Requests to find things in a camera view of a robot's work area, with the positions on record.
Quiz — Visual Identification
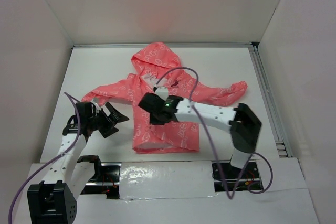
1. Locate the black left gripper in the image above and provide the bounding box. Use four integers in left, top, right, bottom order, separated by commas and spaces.
88, 102, 129, 138

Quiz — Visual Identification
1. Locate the pink hooded jacket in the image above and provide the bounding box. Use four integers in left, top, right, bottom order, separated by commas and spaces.
80, 42, 248, 154

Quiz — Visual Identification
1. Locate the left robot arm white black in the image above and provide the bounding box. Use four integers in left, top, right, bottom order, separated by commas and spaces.
27, 102, 129, 223

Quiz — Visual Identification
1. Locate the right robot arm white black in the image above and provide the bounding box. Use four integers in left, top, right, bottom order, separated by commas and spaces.
139, 93, 262, 178

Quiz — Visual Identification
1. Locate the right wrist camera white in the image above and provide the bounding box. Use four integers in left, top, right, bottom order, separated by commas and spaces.
153, 86, 169, 100

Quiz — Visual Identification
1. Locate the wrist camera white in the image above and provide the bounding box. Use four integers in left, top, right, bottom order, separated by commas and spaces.
153, 86, 169, 100
91, 98, 101, 110

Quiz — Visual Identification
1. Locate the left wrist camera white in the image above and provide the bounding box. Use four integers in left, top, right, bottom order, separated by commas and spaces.
91, 98, 101, 110

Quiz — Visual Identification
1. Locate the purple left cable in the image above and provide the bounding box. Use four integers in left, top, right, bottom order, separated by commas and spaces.
8, 92, 82, 224

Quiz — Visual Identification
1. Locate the purple cable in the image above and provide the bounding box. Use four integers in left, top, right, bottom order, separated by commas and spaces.
154, 66, 274, 200
8, 92, 82, 224

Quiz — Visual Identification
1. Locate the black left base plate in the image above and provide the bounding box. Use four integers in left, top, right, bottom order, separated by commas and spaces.
69, 158, 121, 199

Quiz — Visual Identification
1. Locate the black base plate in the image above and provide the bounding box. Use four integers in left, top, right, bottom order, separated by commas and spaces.
69, 158, 121, 199
212, 162, 263, 192

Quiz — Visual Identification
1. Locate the aluminium frame rail back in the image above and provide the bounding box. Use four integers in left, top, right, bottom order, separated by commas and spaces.
73, 42, 254, 50

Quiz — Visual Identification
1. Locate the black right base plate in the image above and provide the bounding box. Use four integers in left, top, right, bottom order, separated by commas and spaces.
212, 162, 263, 192

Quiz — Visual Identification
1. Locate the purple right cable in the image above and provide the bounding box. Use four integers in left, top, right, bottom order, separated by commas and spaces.
154, 66, 274, 200

